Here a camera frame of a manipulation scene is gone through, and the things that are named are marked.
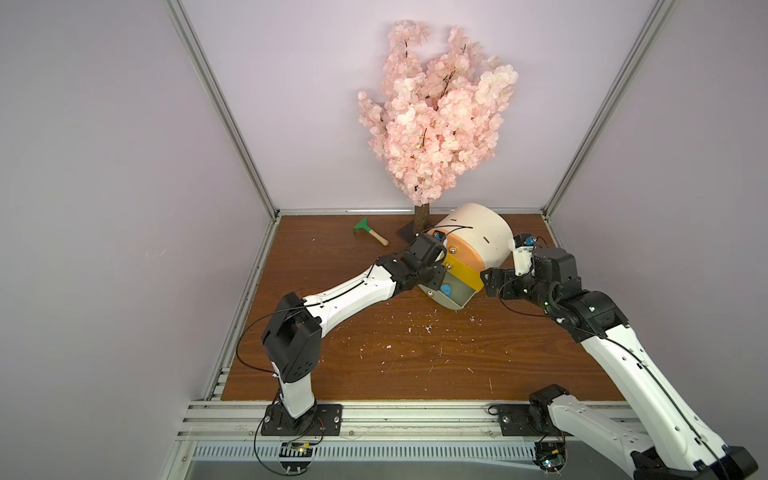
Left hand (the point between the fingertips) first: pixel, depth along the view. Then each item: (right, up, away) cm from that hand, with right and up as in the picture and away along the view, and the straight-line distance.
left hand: (443, 269), depth 82 cm
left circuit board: (-39, -45, -11) cm, 60 cm away
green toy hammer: (-26, +15, +31) cm, 43 cm away
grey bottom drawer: (+7, -8, +8) cm, 14 cm away
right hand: (+12, +2, -11) cm, 16 cm away
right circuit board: (+23, -43, -13) cm, 51 cm away
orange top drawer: (+4, +6, 0) cm, 7 cm away
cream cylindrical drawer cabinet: (+15, +12, +5) cm, 20 cm away
